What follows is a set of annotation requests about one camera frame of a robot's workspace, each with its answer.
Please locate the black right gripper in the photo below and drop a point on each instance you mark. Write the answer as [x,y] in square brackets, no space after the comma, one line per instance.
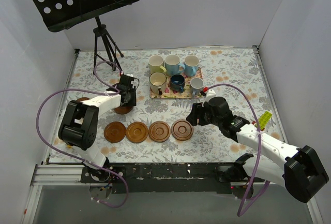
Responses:
[199,116]

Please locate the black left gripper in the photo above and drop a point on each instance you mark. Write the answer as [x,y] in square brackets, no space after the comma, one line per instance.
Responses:
[128,98]

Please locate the brown wooden coaster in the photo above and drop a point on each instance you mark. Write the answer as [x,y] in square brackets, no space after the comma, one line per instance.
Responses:
[159,131]
[114,132]
[137,132]
[82,99]
[182,130]
[123,110]

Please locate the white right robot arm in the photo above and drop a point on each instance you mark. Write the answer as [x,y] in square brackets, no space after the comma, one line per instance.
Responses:
[299,170]

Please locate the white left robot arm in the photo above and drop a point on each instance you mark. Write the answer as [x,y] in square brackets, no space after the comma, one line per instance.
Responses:
[79,124]

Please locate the floral serving tray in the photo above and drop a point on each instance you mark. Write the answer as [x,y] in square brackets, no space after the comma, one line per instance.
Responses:
[170,94]

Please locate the grey-blue small mug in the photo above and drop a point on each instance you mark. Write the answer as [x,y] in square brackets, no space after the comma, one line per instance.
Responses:
[196,85]

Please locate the dark blue glazed mug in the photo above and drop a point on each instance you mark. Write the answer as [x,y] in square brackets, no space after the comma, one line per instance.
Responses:
[177,83]

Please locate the yellow-green mug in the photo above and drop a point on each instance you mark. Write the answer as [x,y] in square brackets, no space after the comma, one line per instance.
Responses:
[156,64]

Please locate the floral tablecloth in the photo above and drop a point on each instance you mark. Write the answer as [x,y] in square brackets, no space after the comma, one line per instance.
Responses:
[235,74]

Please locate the blue mug with white interior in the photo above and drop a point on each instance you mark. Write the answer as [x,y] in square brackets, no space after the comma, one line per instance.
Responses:
[191,63]

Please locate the light blue mug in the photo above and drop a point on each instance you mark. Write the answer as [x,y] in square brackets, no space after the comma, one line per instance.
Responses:
[173,65]

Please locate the lime green toy brick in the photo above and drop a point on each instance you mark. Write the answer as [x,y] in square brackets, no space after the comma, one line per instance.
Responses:
[264,119]

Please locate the cream mug with black handle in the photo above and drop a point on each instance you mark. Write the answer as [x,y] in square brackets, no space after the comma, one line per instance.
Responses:
[158,83]

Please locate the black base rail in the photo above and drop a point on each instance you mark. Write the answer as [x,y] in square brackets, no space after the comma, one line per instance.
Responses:
[177,177]

